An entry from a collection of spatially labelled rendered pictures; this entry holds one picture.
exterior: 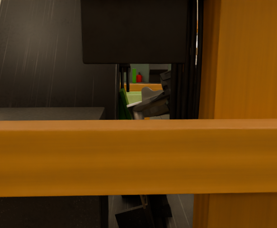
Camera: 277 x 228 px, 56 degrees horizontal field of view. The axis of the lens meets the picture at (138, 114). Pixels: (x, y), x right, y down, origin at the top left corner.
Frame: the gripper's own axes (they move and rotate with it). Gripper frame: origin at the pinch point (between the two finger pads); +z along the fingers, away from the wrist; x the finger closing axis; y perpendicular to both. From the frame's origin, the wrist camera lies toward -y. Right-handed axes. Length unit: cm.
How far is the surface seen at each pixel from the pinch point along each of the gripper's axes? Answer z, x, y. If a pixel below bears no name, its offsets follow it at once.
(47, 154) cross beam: 11.9, 32.1, -18.7
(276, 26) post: -21.6, 32.1, -12.2
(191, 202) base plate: -5.7, -30.1, -21.2
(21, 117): 22.9, 17.3, -0.9
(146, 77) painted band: -37, -458, 338
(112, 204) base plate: 18.4, -24.7, -14.5
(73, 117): 12.9, 15.3, -4.0
